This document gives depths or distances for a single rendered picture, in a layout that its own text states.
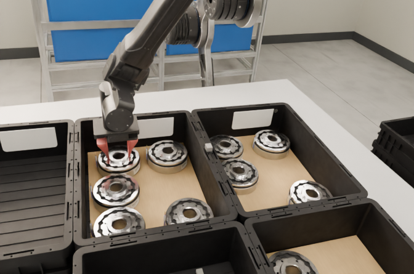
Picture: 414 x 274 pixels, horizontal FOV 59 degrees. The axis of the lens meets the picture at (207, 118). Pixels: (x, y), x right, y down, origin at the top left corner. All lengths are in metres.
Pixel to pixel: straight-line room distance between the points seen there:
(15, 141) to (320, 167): 0.76
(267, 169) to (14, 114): 0.93
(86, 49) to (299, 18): 2.51
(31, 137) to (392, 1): 4.08
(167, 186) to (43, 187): 0.29
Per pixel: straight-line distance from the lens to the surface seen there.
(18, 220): 0.89
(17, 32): 3.63
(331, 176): 0.94
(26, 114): 1.47
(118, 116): 0.75
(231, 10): 1.26
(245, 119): 1.07
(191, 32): 1.72
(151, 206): 0.86
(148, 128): 0.99
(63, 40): 2.71
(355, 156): 1.39
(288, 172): 1.00
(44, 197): 0.92
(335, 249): 0.86
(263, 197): 0.91
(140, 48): 0.73
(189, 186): 0.91
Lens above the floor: 1.45
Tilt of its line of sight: 33 degrees down
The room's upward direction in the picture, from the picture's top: 6 degrees clockwise
